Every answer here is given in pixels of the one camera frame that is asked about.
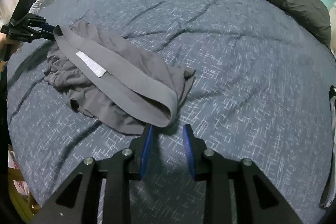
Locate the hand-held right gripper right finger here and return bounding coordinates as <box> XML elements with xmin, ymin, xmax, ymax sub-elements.
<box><xmin>182</xmin><ymin>124</ymin><xmax>302</xmax><ymax>224</ymax></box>

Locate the grey underwear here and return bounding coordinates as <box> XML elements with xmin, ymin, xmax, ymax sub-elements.
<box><xmin>44</xmin><ymin>20</ymin><xmax>197</xmax><ymax>135</ymax></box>

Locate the blue bed sheet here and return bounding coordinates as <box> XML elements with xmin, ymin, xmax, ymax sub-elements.
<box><xmin>7</xmin><ymin>0</ymin><xmax>336</xmax><ymax>214</ymax></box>

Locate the pile of plastic bags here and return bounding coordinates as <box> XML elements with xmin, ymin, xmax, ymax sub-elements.
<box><xmin>7</xmin><ymin>144</ymin><xmax>36</xmax><ymax>223</ymax></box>

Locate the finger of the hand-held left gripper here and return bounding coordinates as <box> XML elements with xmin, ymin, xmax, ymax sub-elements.
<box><xmin>27</xmin><ymin>15</ymin><xmax>56</xmax><ymax>32</ymax></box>
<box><xmin>28</xmin><ymin>30</ymin><xmax>63</xmax><ymax>43</ymax></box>

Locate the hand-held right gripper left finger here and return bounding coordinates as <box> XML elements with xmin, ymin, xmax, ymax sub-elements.
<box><xmin>31</xmin><ymin>124</ymin><xmax>154</xmax><ymax>224</ymax></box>

